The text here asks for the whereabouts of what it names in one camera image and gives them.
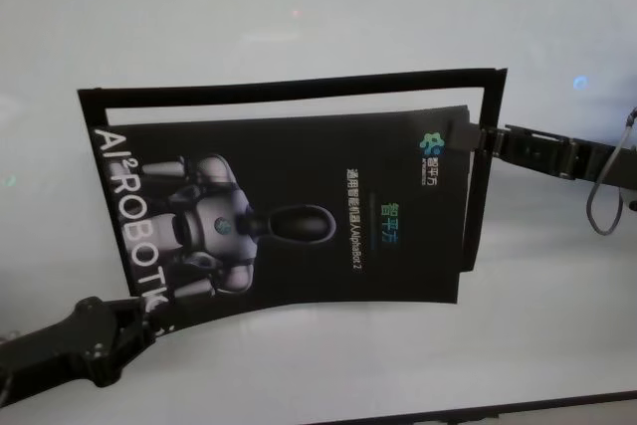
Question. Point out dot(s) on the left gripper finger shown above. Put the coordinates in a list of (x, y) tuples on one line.
[(156, 333), (134, 306)]

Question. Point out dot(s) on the black tape frame outline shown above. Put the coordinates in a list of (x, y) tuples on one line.
[(293, 86)]

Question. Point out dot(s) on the black robot print poster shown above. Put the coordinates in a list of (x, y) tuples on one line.
[(298, 206)]

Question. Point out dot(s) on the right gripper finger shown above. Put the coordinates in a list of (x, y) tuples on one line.
[(465, 136)]

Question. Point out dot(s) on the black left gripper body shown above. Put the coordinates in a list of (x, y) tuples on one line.
[(60, 345)]

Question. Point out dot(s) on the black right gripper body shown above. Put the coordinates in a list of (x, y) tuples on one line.
[(557, 156)]

